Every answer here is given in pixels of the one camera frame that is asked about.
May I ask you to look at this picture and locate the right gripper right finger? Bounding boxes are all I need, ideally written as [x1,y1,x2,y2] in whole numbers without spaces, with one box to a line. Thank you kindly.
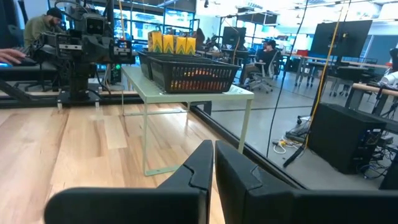
[215,139,295,191]

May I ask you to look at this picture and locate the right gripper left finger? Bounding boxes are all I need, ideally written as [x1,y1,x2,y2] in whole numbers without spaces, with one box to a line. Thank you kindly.
[157,139,215,191]

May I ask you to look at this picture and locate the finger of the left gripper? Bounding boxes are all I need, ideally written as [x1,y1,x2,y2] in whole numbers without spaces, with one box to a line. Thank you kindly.
[96,36,112,62]
[83,36,98,62]

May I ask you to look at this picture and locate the black plastic mesh basket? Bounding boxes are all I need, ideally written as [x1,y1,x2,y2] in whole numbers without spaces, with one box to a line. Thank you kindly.
[148,57,241,95]
[146,51,200,57]
[137,49,215,81]

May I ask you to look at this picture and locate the Crayola crayon box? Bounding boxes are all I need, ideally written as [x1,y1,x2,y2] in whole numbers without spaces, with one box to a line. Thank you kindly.
[185,36,197,56]
[162,34,175,54]
[147,30,164,53]
[174,35,187,55]

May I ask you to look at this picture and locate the orange rubber band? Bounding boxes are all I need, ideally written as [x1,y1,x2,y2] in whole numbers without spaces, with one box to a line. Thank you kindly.
[170,67,233,91]

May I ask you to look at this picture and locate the grey office chair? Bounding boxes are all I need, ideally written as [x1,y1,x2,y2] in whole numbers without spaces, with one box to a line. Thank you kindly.
[247,58,282,94]

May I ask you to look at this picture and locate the long wooden-top desk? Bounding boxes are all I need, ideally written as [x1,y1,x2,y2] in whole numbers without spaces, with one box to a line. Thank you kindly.
[281,52,391,97]

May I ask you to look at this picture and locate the black control box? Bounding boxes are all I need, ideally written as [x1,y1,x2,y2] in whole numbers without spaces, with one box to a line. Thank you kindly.
[108,62,123,85]

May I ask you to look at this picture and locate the person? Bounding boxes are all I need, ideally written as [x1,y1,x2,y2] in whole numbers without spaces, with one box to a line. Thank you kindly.
[24,6,66,47]
[242,39,280,85]
[193,27,206,50]

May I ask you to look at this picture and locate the black computer mouse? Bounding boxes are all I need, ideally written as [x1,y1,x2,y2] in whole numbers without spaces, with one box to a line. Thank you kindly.
[0,55,39,68]

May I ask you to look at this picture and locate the black display stand leg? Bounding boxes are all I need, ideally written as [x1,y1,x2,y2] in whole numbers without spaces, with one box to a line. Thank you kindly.
[282,144,308,169]

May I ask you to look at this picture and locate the person's hand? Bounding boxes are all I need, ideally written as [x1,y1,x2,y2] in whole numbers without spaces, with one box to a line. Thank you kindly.
[0,48,27,65]

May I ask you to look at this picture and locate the pale green metal shelf riser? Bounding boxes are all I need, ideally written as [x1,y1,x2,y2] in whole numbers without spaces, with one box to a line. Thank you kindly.
[120,65,255,177]

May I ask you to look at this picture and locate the black computer tower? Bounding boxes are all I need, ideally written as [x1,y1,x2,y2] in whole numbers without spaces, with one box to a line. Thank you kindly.
[307,102,388,175]

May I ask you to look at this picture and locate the dark desktop monitor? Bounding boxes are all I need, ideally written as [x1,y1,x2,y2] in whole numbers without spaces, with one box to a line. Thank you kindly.
[221,26,248,47]

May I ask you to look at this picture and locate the tan wooden pole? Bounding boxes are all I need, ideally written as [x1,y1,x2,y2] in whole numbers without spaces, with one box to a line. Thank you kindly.
[351,82,398,98]

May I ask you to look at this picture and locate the dark monitor screen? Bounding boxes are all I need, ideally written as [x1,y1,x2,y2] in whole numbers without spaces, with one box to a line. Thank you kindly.
[310,20,373,58]

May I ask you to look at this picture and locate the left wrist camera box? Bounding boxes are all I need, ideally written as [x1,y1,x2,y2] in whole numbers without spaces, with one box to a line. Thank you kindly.
[83,15,106,35]

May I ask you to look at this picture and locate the white and yellow cable bundle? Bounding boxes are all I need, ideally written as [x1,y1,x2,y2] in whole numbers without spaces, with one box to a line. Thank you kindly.
[272,136,307,156]

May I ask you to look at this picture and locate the long black floor cable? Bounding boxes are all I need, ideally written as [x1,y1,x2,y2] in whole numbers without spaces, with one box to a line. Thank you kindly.
[266,0,309,158]

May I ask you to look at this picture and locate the yellow hanging cable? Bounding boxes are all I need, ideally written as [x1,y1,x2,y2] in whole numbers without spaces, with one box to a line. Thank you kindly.
[304,4,345,149]

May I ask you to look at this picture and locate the black cable tangle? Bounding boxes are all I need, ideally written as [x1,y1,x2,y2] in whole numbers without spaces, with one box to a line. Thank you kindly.
[357,130,398,181]

